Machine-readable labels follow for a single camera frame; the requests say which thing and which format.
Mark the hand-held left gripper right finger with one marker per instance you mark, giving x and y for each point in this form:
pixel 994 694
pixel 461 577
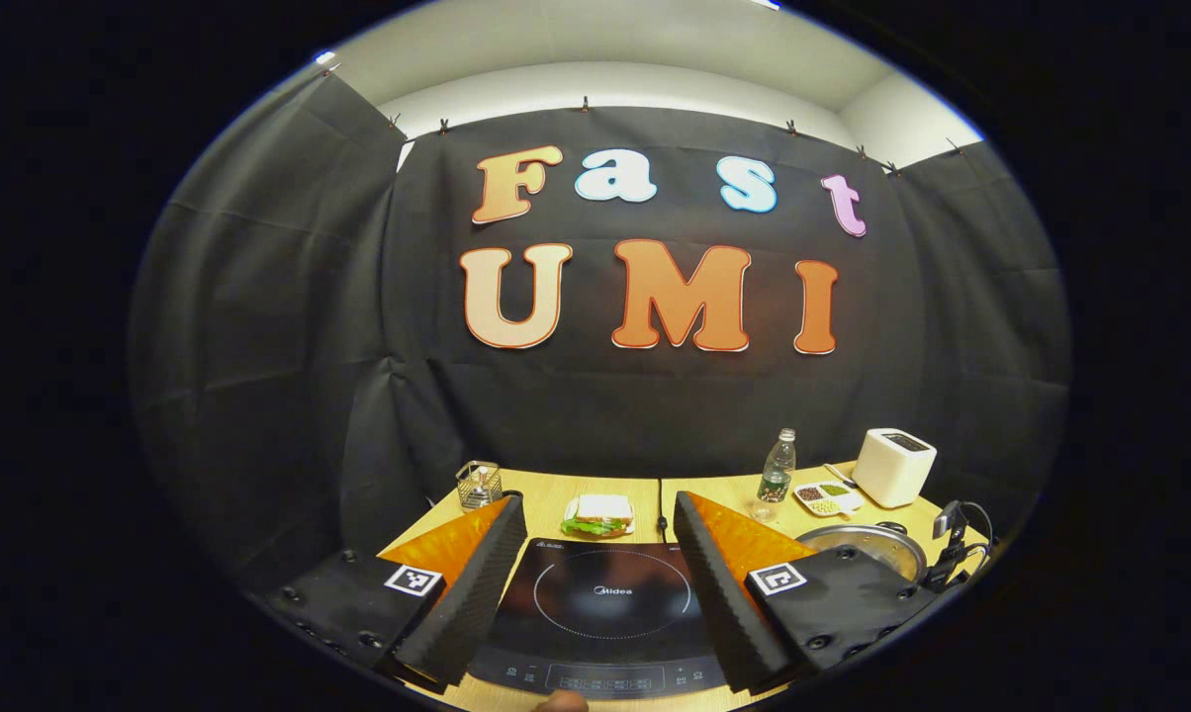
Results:
pixel 719 593

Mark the white divided dish of beans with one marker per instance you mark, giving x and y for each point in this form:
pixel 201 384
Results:
pixel 828 497

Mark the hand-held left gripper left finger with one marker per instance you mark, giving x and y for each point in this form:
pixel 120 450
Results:
pixel 477 593

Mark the white toaster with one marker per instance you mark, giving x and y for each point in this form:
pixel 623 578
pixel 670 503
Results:
pixel 892 470

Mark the clear plastic water bottle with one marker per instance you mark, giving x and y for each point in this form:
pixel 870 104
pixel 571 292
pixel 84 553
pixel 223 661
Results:
pixel 776 480

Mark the row of black cloth clips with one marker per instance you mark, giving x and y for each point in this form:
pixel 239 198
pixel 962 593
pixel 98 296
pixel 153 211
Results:
pixel 585 103

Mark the black induction cooktop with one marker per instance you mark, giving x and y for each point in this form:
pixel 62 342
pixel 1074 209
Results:
pixel 595 633

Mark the sandwich with lettuce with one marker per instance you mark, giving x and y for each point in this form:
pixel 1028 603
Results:
pixel 600 512

